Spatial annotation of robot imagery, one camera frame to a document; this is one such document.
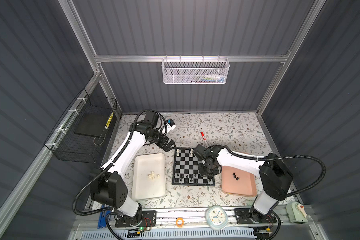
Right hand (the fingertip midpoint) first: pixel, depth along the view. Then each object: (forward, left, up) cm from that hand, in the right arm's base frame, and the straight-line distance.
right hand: (204, 175), depth 85 cm
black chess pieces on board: (-2, +8, 0) cm, 8 cm away
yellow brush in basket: (+17, +51, +26) cm, 60 cm away
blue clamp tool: (-23, +51, +1) cm, 56 cm away
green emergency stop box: (-19, -42, +1) cm, 46 cm away
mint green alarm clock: (-21, -4, 0) cm, 21 cm away
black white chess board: (+3, +11, -2) cm, 12 cm away
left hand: (+13, +20, +16) cm, 29 cm away
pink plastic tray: (-3, -19, -3) cm, 20 cm away
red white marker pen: (+29, -2, -2) cm, 30 cm away
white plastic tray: (-6, +35, -3) cm, 36 cm away
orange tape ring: (-24, +13, -2) cm, 27 cm away
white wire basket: (+82, +3, +19) cm, 84 cm away
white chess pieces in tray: (0, +30, -1) cm, 30 cm away
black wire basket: (+9, +62, +27) cm, 69 cm away
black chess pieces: (0, -18, -3) cm, 18 cm away
